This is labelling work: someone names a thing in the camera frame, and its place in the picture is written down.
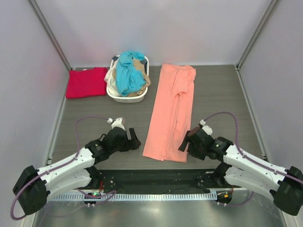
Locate salmon pink t-shirt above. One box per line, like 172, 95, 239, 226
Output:
143, 63, 196, 162

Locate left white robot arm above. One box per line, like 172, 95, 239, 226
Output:
10, 127, 141, 220

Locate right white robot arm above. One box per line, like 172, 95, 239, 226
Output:
178, 126, 303, 216

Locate white perforated laundry basket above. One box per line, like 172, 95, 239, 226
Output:
106, 55, 149, 103

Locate turquoise blue t-shirt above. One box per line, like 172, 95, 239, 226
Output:
116, 51, 146, 96

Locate white t-shirt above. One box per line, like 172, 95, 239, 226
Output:
104, 60, 120, 96

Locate folded red t-shirt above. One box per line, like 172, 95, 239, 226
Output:
65, 67, 108, 99

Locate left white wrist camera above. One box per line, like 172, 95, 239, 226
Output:
107, 117, 125, 130

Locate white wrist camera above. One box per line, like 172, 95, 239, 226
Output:
107, 117, 125, 130
199, 120, 213, 135

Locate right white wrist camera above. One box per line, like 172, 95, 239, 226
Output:
199, 120, 213, 135

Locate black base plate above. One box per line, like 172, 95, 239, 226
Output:
81, 167, 232, 191

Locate white slotted cable duct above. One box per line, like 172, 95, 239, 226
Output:
51, 191, 217, 202

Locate left aluminium corner post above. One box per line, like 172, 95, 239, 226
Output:
28, 0, 71, 70

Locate aluminium corner post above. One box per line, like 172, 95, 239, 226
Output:
28, 0, 71, 70
236, 0, 281, 69

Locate right aluminium corner post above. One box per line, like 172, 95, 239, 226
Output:
236, 0, 281, 69

